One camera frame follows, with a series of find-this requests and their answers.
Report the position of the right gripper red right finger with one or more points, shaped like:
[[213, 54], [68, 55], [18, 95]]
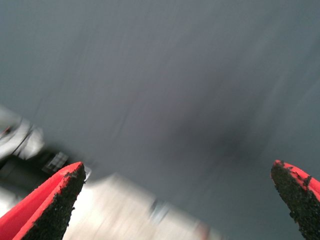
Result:
[[302, 197]]

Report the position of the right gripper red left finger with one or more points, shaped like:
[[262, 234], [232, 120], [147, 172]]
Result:
[[37, 212]]

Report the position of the dark grey table cloth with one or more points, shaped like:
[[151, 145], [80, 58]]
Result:
[[160, 75]]

